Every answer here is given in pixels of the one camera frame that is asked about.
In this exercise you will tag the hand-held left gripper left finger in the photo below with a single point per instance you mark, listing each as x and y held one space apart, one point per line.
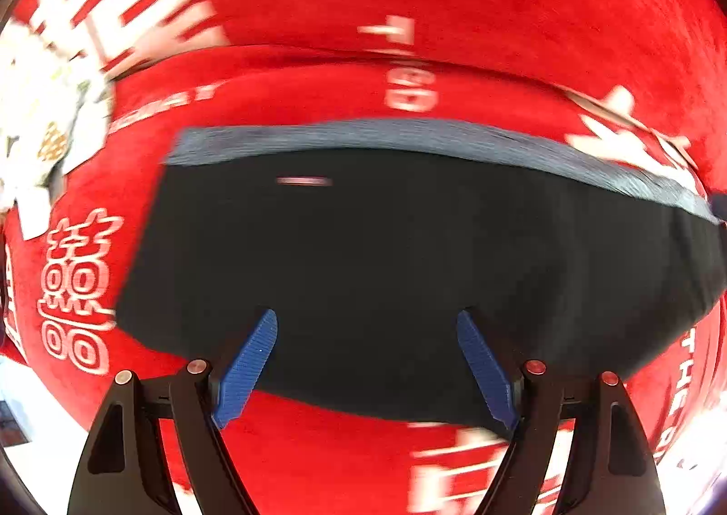
249 364

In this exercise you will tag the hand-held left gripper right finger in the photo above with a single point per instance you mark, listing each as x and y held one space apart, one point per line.
484 364

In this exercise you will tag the black pants with blue waistband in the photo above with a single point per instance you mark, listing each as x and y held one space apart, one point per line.
363 265

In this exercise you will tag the red printed sofa seat cushion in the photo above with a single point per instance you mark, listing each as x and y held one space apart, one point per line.
318 94

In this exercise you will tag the pile of light patterned clothes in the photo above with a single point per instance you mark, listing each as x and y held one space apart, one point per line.
40 111

